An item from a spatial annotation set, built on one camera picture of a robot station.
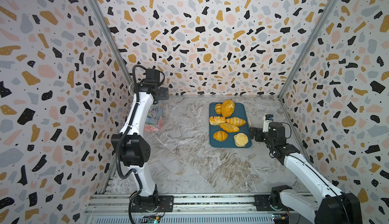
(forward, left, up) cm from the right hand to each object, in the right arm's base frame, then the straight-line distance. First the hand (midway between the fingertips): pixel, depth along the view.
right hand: (256, 125), depth 84 cm
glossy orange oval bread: (+6, +13, -12) cm, 19 cm away
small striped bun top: (+23, +19, -13) cm, 33 cm away
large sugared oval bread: (+22, +13, -10) cm, 27 cm away
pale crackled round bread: (-2, +7, -12) cm, 14 cm away
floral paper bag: (+6, +60, -4) cm, 60 cm away
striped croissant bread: (+12, +8, -14) cm, 20 cm away
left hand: (+14, +56, +12) cm, 59 cm away
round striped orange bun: (+1, +19, -13) cm, 23 cm away
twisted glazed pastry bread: (+13, +21, -13) cm, 28 cm away
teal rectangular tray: (+25, +2, -19) cm, 31 cm away
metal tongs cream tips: (+12, -2, -15) cm, 19 cm away
